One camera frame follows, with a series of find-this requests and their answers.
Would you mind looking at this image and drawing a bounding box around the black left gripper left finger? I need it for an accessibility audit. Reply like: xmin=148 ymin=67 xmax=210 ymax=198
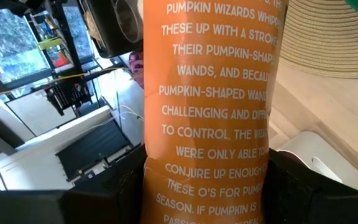
xmin=63 ymin=143 xmax=149 ymax=224

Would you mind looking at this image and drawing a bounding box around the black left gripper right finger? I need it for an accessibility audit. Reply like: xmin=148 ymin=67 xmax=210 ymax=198
xmin=260 ymin=148 xmax=358 ymax=224

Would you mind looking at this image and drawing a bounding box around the orange pumpkin cereal box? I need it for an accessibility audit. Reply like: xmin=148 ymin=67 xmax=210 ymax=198
xmin=140 ymin=0 xmax=289 ymax=224

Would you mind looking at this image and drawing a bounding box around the white rectangular container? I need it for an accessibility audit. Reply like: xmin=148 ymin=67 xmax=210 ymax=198
xmin=275 ymin=130 xmax=358 ymax=194

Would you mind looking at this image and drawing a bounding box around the round woven straw placemat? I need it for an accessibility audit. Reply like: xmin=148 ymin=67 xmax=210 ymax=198
xmin=278 ymin=0 xmax=358 ymax=79

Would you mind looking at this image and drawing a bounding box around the yellow floor cable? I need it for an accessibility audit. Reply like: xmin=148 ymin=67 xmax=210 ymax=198
xmin=0 ymin=66 xmax=127 ymax=102

